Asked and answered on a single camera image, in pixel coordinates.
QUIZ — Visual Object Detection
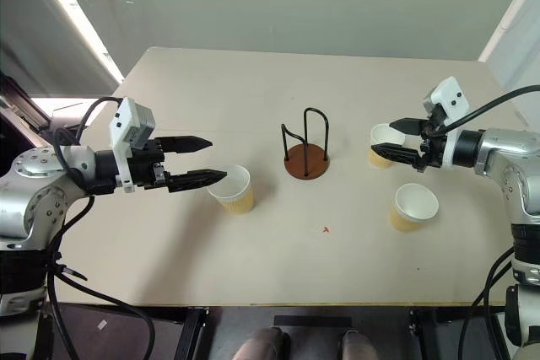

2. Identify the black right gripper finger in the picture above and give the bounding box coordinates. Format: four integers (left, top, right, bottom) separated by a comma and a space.
370, 142, 424, 166
388, 117, 427, 136

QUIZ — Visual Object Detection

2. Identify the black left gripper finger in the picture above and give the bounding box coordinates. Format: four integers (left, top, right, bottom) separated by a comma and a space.
168, 169, 229, 193
159, 135, 213, 155

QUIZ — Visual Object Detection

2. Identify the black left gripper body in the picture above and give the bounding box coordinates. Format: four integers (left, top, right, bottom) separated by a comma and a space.
128, 137, 170, 191

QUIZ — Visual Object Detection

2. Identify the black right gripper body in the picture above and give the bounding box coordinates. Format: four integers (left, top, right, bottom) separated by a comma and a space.
414, 116, 448, 174

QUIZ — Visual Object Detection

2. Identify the yellow ribbed paper cup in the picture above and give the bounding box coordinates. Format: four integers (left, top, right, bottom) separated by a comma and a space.
367, 123, 407, 170
206, 164, 256, 216
388, 182, 440, 234

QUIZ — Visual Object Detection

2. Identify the white window ledge strip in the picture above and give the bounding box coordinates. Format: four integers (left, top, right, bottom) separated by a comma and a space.
29, 0, 126, 85

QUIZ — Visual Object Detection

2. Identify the black table leg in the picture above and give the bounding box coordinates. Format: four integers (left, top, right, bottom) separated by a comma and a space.
173, 306, 210, 360
408, 308, 446, 360

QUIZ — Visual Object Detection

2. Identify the black table crossbar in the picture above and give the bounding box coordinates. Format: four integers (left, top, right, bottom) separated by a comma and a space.
273, 314, 353, 328

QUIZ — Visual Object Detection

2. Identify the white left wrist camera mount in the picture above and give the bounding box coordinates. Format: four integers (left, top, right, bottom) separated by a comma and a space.
108, 97, 158, 194

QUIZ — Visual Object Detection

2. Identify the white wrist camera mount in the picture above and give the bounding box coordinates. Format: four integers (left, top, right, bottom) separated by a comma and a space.
108, 97, 158, 194
422, 76, 472, 169

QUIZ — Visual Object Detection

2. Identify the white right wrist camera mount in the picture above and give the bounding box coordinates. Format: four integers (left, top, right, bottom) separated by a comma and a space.
422, 76, 472, 169

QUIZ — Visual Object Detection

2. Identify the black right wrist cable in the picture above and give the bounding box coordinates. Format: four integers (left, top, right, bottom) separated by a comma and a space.
442, 84, 540, 134

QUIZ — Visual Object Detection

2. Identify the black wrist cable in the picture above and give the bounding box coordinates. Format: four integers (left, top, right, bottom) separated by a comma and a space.
442, 84, 540, 134
51, 95, 124, 192

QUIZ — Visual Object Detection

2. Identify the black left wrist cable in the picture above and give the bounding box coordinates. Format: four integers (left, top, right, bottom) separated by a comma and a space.
51, 95, 124, 192

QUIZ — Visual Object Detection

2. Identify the brown cup holder stand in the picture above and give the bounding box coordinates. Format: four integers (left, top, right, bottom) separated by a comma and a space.
280, 107, 332, 182

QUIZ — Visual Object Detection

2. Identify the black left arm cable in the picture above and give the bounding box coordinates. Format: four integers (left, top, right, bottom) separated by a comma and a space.
45, 194, 158, 360

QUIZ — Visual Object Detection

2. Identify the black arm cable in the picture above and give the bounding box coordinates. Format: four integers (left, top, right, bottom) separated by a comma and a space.
45, 194, 158, 360
456, 247, 516, 360

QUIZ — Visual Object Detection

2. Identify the white wall panel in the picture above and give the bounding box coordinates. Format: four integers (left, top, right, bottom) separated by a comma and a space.
478, 0, 540, 95

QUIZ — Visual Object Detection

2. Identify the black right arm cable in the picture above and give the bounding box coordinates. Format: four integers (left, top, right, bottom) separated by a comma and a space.
456, 247, 516, 360

